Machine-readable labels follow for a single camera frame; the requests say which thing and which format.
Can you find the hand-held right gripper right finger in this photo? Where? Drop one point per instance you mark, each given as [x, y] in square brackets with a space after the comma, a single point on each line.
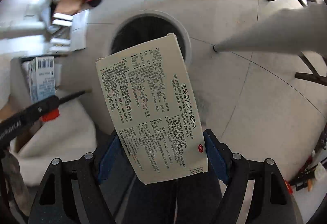
[217, 160]

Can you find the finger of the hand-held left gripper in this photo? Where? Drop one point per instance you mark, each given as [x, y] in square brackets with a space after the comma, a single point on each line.
[43, 107]

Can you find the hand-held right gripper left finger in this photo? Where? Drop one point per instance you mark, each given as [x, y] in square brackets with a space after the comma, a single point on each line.
[110, 160]

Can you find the blue white barcode carton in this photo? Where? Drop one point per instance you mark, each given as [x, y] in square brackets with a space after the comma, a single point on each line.
[40, 78]

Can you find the white printed medicine box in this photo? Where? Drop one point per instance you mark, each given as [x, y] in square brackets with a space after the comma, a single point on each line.
[153, 111]

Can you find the grey round trash bin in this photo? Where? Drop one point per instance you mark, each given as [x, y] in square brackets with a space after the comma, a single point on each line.
[143, 27]

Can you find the white cloth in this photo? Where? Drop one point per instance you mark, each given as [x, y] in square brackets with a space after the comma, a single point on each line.
[63, 137]

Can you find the white flat folded cardboard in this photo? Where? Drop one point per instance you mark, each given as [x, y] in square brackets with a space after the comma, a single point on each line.
[79, 32]

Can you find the crumpled white paper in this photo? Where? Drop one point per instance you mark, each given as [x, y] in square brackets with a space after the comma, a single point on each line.
[319, 171]

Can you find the brown paper bag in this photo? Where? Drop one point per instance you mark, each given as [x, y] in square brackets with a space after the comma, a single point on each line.
[67, 3]

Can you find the white conical table leg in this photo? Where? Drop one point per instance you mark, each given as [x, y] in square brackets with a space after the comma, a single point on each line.
[268, 32]

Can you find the white round post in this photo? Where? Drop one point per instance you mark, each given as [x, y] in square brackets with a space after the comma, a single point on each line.
[23, 30]

